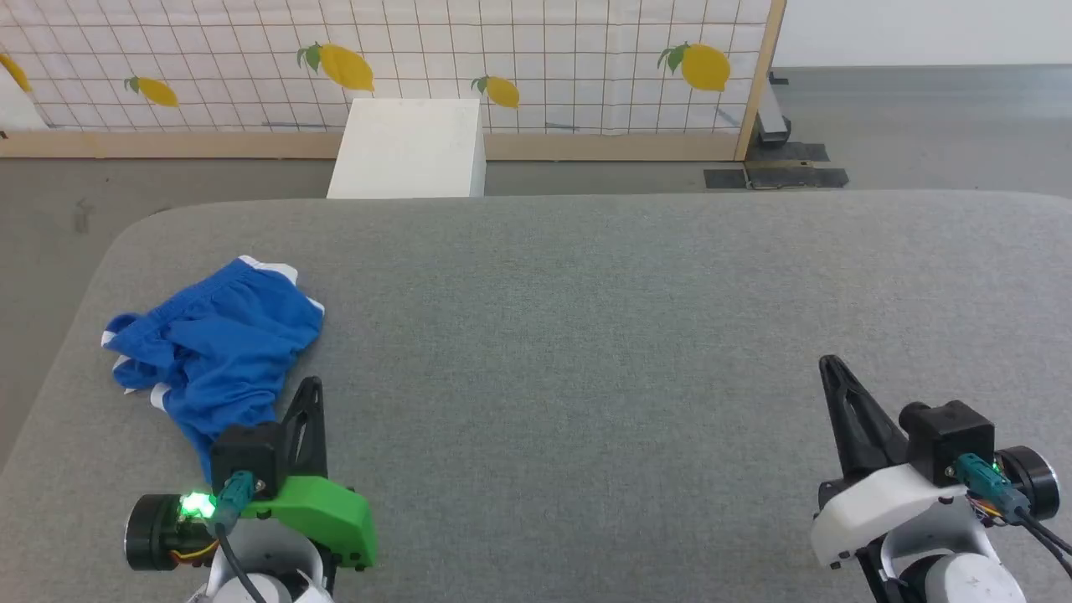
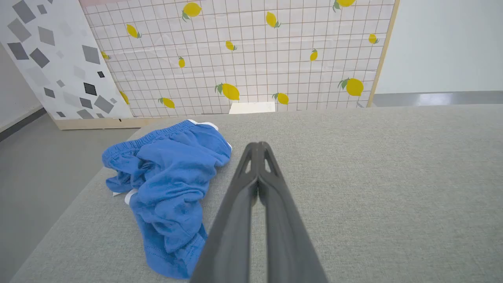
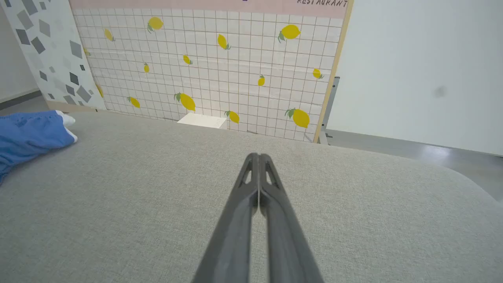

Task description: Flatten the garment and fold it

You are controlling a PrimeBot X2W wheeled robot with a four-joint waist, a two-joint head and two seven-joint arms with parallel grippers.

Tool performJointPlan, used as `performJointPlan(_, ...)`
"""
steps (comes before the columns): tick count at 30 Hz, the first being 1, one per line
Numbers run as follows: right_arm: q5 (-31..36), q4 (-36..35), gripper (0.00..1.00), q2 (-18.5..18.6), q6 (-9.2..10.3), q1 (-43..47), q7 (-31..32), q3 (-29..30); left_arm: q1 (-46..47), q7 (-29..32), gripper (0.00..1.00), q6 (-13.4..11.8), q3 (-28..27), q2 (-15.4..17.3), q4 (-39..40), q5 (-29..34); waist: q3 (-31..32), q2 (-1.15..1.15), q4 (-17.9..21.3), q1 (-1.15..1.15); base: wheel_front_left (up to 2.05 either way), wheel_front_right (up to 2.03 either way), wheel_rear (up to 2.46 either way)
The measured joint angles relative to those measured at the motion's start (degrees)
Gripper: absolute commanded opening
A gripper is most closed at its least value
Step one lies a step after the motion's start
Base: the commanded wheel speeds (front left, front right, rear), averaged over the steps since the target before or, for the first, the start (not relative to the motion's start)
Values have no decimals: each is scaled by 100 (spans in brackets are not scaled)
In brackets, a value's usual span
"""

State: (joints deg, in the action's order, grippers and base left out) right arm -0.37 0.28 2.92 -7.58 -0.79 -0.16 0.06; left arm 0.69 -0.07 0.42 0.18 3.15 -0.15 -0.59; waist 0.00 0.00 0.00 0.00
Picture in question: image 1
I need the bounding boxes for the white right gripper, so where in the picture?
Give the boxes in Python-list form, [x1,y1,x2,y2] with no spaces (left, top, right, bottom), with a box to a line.
[809,354,974,571]

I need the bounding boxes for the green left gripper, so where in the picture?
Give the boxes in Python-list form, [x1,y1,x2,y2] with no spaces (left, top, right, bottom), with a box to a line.
[241,376,379,571]

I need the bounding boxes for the blue shorts with white trim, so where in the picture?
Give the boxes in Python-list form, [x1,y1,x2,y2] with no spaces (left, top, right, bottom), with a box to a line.
[100,255,326,483]

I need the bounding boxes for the grey fabric sofa surface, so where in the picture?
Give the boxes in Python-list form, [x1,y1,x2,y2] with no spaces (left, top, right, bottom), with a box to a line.
[0,190,1072,603]

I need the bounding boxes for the white box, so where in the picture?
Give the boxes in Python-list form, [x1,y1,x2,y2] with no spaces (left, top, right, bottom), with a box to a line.
[326,97,487,200]

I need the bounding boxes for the grey metal partition foot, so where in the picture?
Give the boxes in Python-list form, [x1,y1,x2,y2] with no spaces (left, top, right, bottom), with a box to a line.
[754,74,793,148]

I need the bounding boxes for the lemon print partition screen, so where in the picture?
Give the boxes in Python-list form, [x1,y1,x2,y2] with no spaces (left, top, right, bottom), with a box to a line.
[0,0,789,162]

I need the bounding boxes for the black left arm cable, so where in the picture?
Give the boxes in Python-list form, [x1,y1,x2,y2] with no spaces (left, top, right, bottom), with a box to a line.
[212,470,271,603]

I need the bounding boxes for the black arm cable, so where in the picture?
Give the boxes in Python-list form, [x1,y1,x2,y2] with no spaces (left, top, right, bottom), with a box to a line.
[212,470,271,603]
[955,455,1072,580]

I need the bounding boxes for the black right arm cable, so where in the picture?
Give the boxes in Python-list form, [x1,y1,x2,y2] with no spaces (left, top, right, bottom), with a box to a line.
[955,455,1072,580]

